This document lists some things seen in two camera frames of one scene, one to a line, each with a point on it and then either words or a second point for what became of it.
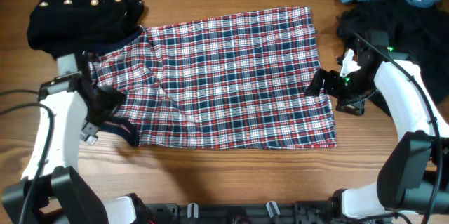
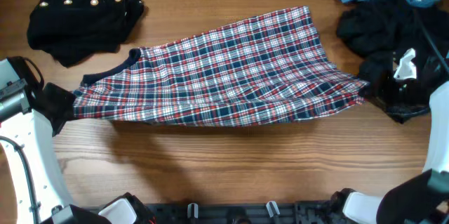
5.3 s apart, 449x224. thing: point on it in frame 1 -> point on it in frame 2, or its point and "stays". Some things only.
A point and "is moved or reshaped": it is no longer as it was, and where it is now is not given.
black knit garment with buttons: (84, 17) stays
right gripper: (330, 84) -> (386, 88)
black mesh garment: (403, 31) stays
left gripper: (114, 98) -> (67, 98)
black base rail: (313, 212) stays
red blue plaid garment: (229, 80) is moved or reshaped
